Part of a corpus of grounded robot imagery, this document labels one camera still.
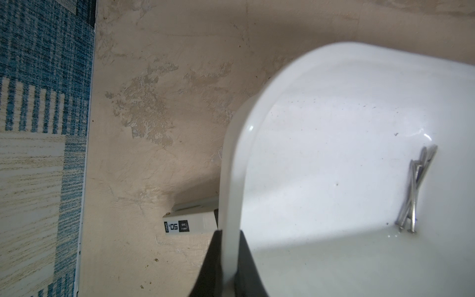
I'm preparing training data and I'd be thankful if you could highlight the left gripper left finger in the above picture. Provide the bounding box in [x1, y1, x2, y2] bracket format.
[189, 230, 223, 297]

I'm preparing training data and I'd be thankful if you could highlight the white plastic storage box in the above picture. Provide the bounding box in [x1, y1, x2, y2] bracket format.
[218, 43, 475, 297]

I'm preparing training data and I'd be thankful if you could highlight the steel nail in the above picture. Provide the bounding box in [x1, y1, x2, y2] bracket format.
[395, 145, 438, 234]
[406, 160, 421, 234]

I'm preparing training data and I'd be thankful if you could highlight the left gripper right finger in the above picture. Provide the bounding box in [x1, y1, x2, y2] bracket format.
[234, 231, 268, 297]

